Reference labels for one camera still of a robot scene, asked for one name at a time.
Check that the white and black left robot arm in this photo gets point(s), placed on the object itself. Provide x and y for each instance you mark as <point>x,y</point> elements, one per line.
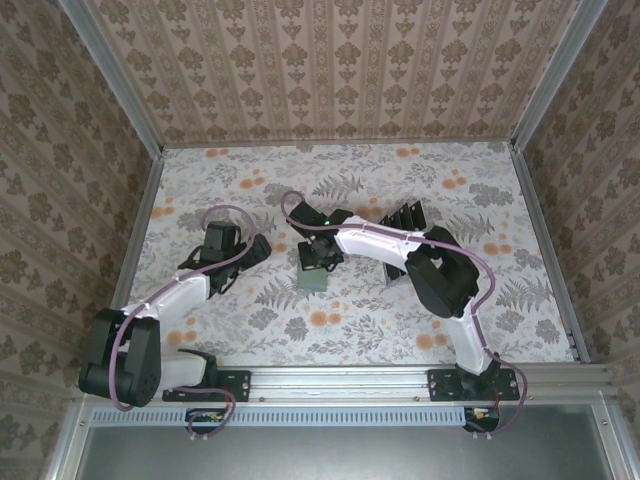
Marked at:
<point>175,297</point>

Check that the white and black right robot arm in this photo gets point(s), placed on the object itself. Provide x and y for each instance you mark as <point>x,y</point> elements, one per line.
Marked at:
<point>380,246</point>

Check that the left circuit board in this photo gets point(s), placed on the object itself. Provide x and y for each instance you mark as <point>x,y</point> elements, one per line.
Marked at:
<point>202,419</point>

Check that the circuit board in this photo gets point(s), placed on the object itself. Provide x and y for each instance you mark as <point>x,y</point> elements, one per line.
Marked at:
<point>480,420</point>
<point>202,419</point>

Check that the grey metal panel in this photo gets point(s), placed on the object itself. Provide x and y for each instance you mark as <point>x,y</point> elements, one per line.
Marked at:
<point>340,455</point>

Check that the right circuit board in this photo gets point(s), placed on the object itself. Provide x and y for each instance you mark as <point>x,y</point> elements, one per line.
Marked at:
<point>480,420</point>

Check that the aluminium left side rail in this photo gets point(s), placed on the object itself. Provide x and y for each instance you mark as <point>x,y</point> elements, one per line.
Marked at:
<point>144,205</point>

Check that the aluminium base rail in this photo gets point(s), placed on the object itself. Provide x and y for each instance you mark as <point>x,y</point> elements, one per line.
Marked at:
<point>340,382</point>

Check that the aluminium right side rail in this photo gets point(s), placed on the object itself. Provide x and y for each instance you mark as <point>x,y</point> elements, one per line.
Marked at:
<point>546,240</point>

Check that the aluminium left frame post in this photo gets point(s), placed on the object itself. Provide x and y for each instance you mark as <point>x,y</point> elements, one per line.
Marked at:
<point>113,75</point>

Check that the aluminium frame post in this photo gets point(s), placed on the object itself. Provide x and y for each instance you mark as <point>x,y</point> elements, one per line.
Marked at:
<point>558,75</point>
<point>113,75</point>

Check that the aluminium right frame post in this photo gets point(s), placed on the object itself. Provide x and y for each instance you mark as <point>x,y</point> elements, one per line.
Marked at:
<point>558,75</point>

